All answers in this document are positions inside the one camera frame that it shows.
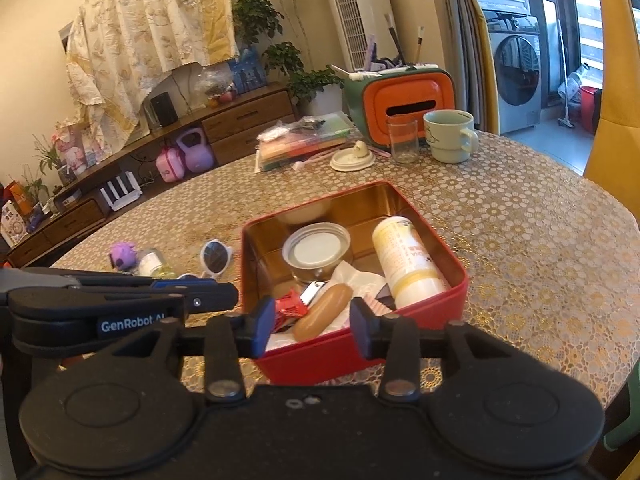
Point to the large potted plant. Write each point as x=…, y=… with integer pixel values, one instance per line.
x=300, y=65

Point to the blue printed box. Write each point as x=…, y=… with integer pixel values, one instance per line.
x=248, y=71

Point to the clear drinking glass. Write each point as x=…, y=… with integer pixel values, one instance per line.
x=402, y=140

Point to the clear bottle of yellow capsules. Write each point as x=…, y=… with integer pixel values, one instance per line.
x=152, y=262

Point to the red bucket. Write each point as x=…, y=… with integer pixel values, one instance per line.
x=590, y=110

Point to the yellow fabric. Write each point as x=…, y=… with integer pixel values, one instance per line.
x=617, y=85

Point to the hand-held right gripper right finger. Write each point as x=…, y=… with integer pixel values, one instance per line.
x=361, y=327

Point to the clear plastic bag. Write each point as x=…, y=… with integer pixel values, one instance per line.
x=290, y=130

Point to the wooden tv cabinet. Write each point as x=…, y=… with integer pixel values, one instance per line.
x=240, y=120

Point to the white router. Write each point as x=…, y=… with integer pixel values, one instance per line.
x=120, y=192

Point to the pink gift box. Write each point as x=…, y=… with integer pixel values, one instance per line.
x=75, y=147

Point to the orange and green tissue box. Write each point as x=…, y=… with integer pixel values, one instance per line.
x=400, y=92

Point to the white sunglasses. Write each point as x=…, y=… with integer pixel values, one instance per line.
x=216, y=257

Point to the small potted plant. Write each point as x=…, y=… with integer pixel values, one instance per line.
x=47, y=160

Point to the stack of books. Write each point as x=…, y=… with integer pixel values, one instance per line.
x=300, y=152

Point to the paint brush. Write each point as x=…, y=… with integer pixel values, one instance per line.
x=419, y=45
x=394, y=37

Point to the purple plush toy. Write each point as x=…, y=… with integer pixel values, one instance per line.
x=123, y=256

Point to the plastic bag of fruit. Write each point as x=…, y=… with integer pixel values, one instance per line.
x=217, y=87

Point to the white ceramic lid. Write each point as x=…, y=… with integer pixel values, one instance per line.
x=352, y=157

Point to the pale green mug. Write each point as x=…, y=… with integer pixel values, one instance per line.
x=447, y=137

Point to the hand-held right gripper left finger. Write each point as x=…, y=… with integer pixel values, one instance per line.
x=264, y=327

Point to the purple kettlebell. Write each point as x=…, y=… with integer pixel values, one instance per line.
x=195, y=152

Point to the brown sausage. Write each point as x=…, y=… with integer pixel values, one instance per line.
x=322, y=312

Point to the beige curtain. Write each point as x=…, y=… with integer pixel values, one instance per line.
x=462, y=40

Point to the white plastic bottle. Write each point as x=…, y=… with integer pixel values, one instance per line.
x=410, y=265

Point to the pink kettlebell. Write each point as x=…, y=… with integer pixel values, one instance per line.
x=171, y=166

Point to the red metal tin box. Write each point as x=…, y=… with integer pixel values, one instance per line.
x=400, y=340

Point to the white standing air conditioner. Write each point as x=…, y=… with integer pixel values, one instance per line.
x=352, y=15

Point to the red snack packet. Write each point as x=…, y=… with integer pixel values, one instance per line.
x=289, y=310

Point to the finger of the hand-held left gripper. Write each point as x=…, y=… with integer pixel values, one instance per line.
x=200, y=301
x=182, y=283

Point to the washing machine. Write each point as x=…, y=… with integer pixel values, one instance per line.
x=515, y=65

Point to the floral cloth cover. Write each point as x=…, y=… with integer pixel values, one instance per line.
x=145, y=35

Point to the pink plastic stick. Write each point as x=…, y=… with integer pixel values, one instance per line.
x=317, y=160

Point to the green plastic chair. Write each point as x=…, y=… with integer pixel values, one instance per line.
x=625, y=410

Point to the metal nail clipper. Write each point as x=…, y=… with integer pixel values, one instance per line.
x=312, y=292

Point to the black speaker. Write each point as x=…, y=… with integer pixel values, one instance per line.
x=164, y=110

